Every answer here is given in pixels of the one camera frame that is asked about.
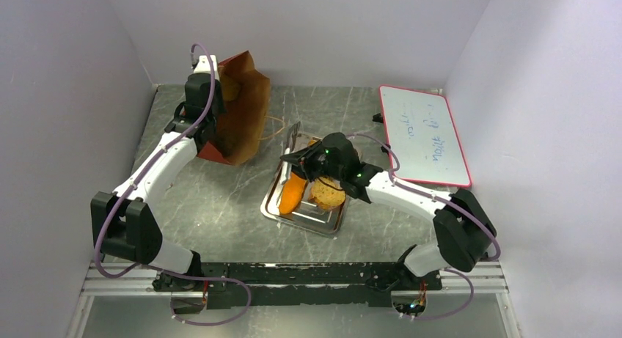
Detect metal tongs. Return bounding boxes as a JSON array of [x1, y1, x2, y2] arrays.
[[280, 121, 301, 184]]

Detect long orange fake baguette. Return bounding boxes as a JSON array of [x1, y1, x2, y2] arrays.
[[278, 172, 307, 214]]

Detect pale fake bread slice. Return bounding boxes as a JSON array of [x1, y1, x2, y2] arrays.
[[309, 177, 346, 210]]

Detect silver metal tray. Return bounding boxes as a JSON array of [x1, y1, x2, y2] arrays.
[[260, 162, 350, 238]]

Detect red paper bag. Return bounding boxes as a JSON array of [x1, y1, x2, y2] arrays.
[[197, 51, 271, 166]]

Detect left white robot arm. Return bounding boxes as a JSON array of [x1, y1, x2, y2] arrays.
[[90, 73, 224, 291]]

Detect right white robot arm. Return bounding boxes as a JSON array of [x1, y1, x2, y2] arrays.
[[280, 132, 501, 290]]

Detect pink framed whiteboard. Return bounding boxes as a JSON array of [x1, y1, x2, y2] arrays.
[[378, 85, 472, 188]]

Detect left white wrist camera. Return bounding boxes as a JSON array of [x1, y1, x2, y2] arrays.
[[192, 55, 219, 79]]

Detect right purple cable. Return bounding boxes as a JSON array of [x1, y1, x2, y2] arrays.
[[347, 132, 502, 323]]

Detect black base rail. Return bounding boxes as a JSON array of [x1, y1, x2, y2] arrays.
[[152, 262, 442, 311]]

